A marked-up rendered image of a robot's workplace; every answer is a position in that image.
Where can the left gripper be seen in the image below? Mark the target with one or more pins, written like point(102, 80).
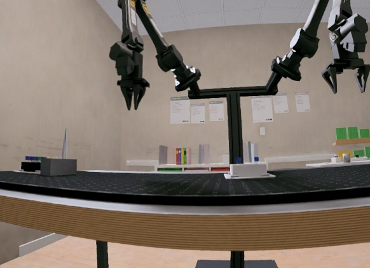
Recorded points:
point(336, 66)

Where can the metal forceps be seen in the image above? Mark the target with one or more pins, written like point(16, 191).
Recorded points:
point(65, 145)

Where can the black vial rack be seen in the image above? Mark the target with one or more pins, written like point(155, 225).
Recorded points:
point(30, 166)

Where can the white rectangular tube rack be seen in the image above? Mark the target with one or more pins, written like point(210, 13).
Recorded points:
point(248, 170)

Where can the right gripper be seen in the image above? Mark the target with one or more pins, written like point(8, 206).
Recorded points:
point(138, 88)

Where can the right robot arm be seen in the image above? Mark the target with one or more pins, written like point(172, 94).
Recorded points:
point(132, 45)

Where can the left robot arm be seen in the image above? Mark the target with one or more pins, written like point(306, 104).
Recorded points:
point(345, 44)

